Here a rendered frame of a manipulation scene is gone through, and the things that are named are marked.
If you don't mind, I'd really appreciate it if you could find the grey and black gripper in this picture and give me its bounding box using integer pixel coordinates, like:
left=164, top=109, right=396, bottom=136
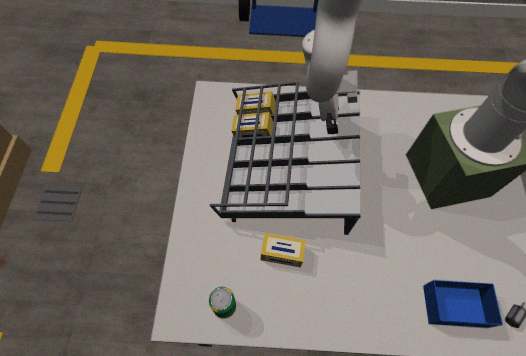
left=318, top=94, right=339, bottom=134

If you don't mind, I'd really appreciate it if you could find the blue open tray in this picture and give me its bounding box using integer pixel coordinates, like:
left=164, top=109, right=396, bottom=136
left=423, top=280, right=499, bottom=328

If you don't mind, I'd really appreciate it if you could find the yellow carton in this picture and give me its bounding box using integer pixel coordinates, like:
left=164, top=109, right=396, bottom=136
left=260, top=233, right=306, bottom=268
left=235, top=91, right=276, bottom=115
left=231, top=112, right=273, bottom=138

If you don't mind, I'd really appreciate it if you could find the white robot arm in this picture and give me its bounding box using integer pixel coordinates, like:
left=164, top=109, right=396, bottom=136
left=302, top=0, right=526, bottom=166

